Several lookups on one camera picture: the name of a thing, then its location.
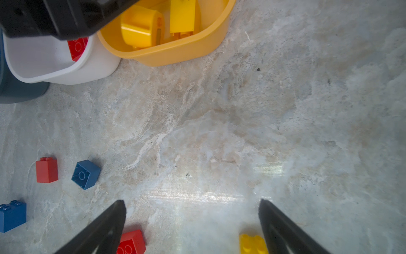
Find dark blue square lego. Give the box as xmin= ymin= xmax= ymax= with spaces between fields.
xmin=71 ymin=160 xmax=101 ymax=190

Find yellow round lego piece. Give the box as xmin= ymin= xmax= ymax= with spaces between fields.
xmin=120 ymin=5 xmax=165 ymax=49

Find yellow lego brick front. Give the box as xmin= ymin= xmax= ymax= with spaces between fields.
xmin=239 ymin=234 xmax=269 ymax=254

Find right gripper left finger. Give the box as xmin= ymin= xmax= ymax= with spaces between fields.
xmin=56 ymin=200 xmax=126 ymax=254

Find yellow lego brick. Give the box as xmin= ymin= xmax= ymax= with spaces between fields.
xmin=170 ymin=0 xmax=201 ymax=39
xmin=239 ymin=234 xmax=269 ymax=254

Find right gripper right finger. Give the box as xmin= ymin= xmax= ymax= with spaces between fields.
xmin=259 ymin=199 xmax=329 ymax=254

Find yellow plastic bin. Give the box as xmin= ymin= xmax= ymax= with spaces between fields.
xmin=97 ymin=1 xmax=236 ymax=67

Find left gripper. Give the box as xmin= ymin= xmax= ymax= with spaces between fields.
xmin=1 ymin=0 xmax=138 ymax=40

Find small red lego brick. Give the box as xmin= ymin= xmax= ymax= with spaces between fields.
xmin=36 ymin=157 xmax=59 ymax=183

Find dark teal plastic bin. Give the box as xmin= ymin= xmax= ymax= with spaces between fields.
xmin=1 ymin=30 xmax=50 ymax=104

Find blue lego brick front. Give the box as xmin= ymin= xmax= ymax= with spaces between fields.
xmin=1 ymin=200 xmax=27 ymax=233

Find white plastic bin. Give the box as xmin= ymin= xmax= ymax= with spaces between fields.
xmin=3 ymin=35 xmax=121 ymax=85

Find red lego brick front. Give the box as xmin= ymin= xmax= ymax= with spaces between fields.
xmin=116 ymin=230 xmax=147 ymax=254

